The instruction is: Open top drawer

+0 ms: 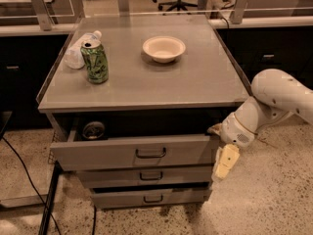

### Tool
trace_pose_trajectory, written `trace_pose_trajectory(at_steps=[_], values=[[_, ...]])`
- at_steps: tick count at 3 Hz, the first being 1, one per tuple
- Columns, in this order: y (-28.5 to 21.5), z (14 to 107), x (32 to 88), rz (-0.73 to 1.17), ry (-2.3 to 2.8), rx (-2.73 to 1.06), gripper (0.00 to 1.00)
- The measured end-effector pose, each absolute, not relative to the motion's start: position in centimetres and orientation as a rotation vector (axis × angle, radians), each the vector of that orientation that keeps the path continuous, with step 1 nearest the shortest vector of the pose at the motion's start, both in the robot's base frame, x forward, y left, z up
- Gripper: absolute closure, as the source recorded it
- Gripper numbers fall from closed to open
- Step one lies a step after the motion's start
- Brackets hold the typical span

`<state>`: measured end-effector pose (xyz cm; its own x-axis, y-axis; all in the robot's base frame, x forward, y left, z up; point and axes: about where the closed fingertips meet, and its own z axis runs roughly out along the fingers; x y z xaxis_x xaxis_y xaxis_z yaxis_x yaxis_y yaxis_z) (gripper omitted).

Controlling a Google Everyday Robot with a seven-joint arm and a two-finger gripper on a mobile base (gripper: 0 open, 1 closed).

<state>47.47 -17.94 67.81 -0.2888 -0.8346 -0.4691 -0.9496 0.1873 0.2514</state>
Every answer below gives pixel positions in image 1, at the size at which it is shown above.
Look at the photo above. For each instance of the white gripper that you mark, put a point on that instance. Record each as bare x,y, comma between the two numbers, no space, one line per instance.
234,130

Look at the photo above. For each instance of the grey top drawer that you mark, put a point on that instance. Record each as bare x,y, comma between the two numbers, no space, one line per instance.
149,151

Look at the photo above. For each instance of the grey drawer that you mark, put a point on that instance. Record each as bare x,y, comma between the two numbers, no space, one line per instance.
149,151
151,197
145,176

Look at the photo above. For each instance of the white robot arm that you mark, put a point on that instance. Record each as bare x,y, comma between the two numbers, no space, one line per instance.
276,96

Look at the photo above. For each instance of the grey middle drawer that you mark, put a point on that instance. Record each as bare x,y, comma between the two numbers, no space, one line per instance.
145,176

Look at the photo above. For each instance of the grey metal drawer cabinet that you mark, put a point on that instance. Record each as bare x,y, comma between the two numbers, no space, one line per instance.
74,133

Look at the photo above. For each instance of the grey bottom drawer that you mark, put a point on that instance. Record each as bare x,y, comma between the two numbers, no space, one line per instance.
151,197

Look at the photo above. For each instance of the can inside top drawer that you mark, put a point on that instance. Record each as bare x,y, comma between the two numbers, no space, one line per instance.
93,130

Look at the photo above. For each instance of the white paper bowl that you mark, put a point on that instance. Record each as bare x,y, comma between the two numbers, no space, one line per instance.
164,49

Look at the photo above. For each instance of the green soda can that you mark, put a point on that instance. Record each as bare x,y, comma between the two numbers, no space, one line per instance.
95,60

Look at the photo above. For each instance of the dark counter cabinets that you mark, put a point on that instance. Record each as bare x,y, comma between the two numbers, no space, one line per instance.
22,79

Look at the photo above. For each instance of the glass partition with posts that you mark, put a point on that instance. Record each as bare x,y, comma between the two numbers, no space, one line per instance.
23,12

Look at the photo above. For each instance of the black metal floor rail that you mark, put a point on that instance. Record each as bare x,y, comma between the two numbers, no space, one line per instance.
49,202

